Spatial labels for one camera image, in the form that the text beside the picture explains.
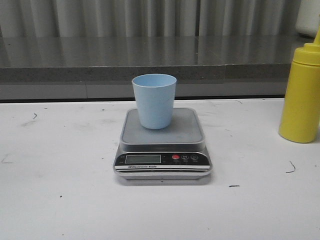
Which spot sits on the light blue plastic cup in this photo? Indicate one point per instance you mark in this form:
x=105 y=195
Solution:
x=154 y=96

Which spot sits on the yellow squeeze bottle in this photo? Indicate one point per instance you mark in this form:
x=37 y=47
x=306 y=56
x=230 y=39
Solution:
x=301 y=110

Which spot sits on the silver digital kitchen scale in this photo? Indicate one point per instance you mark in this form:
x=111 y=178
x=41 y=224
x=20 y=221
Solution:
x=176 y=152

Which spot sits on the white container in background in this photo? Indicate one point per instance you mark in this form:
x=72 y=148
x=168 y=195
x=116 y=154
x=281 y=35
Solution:
x=308 y=18

